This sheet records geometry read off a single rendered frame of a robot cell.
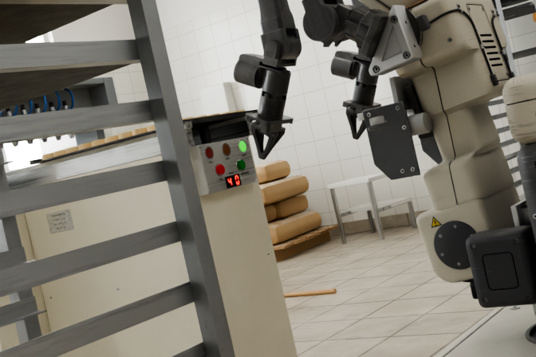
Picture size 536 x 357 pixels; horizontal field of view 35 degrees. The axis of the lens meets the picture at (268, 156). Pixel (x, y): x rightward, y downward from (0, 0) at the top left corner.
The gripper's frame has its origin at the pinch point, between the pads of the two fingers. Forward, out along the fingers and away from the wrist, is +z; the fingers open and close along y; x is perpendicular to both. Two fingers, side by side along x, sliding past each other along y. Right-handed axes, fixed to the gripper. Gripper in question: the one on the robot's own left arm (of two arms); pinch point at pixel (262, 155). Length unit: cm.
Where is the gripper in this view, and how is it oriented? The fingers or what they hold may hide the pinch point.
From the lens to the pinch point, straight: 190.8
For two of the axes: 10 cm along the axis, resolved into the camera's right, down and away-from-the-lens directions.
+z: -1.8, 9.5, 2.6
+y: -5.6, 1.2, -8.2
